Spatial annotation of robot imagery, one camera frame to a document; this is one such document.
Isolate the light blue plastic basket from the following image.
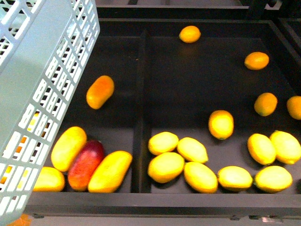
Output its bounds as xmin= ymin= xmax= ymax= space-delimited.
xmin=0 ymin=0 xmax=100 ymax=226

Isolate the yellow lemon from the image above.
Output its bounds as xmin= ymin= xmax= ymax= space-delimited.
xmin=177 ymin=137 xmax=209 ymax=163
xmin=254 ymin=166 xmax=293 ymax=194
xmin=208 ymin=110 xmax=234 ymax=140
xmin=269 ymin=130 xmax=301 ymax=165
xmin=184 ymin=162 xmax=218 ymax=194
xmin=148 ymin=131 xmax=179 ymax=155
xmin=148 ymin=153 xmax=185 ymax=184
xmin=247 ymin=133 xmax=276 ymax=165
xmin=217 ymin=166 xmax=253 ymax=192

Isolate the orange mango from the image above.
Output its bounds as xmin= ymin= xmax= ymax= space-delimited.
xmin=86 ymin=75 xmax=115 ymax=110

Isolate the red mango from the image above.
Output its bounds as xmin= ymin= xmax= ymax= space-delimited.
xmin=67 ymin=140 xmax=105 ymax=192

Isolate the yellow mango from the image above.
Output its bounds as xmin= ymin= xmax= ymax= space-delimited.
xmin=88 ymin=150 xmax=133 ymax=193
xmin=51 ymin=126 xmax=87 ymax=172
xmin=33 ymin=167 xmax=65 ymax=192

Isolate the orange lemon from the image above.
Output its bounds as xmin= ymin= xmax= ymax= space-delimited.
xmin=286 ymin=96 xmax=301 ymax=120
xmin=254 ymin=92 xmax=278 ymax=117
xmin=244 ymin=52 xmax=269 ymax=71
xmin=179 ymin=25 xmax=201 ymax=43

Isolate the black fruit display tray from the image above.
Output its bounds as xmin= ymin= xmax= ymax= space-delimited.
xmin=25 ymin=18 xmax=301 ymax=219

